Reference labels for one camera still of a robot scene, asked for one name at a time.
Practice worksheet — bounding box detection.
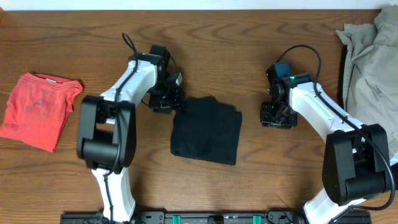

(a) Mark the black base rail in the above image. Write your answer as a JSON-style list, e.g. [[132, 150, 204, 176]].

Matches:
[[60, 209, 373, 224]]

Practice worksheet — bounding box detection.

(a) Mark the folded red t-shirt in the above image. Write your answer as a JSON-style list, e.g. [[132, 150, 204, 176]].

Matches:
[[1, 73, 83, 153]]

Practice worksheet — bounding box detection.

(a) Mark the beige khaki garment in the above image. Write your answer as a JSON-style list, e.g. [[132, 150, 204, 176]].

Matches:
[[336, 5, 397, 157]]

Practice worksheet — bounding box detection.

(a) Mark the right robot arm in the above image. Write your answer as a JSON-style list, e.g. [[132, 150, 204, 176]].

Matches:
[[260, 62, 396, 223]]

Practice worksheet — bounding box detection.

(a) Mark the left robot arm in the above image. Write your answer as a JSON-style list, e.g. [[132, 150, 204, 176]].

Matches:
[[76, 45, 184, 223]]

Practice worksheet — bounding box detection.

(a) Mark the black polo shirt white logo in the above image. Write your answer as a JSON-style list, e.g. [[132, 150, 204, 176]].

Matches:
[[170, 96, 243, 166]]

